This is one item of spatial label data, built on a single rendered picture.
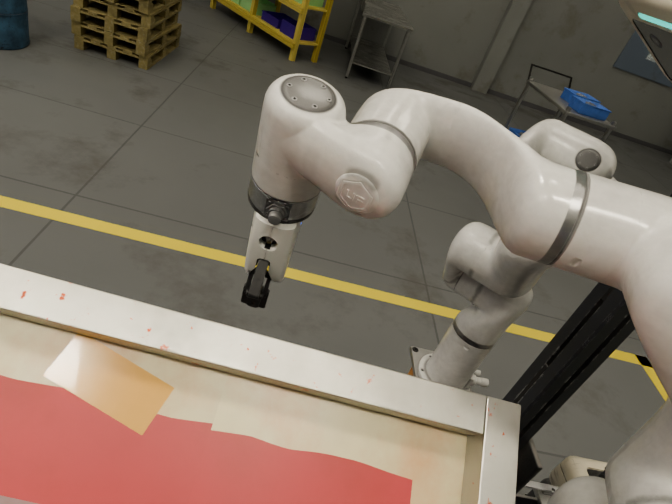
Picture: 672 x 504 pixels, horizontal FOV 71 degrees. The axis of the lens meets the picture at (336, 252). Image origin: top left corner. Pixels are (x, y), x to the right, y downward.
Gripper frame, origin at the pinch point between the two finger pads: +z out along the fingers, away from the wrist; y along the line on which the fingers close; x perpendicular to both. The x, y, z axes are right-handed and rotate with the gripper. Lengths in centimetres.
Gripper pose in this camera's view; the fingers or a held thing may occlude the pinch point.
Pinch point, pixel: (263, 271)
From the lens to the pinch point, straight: 64.3
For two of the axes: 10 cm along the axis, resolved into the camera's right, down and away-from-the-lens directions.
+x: -9.5, -2.8, -1.1
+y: 1.5, -7.7, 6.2
